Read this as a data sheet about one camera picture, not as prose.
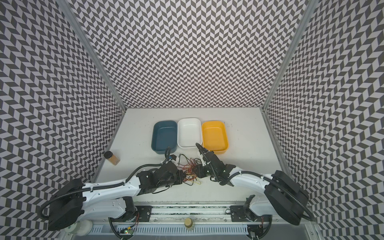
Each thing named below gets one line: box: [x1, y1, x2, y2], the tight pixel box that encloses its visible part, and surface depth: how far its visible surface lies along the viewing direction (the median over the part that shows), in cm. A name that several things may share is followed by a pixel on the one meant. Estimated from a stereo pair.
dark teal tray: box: [151, 120, 178, 154], surface depth 102 cm
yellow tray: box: [201, 120, 229, 154], surface depth 102 cm
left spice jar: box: [103, 151, 121, 166], surface depth 84 cm
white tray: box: [177, 117, 203, 149], surface depth 103 cm
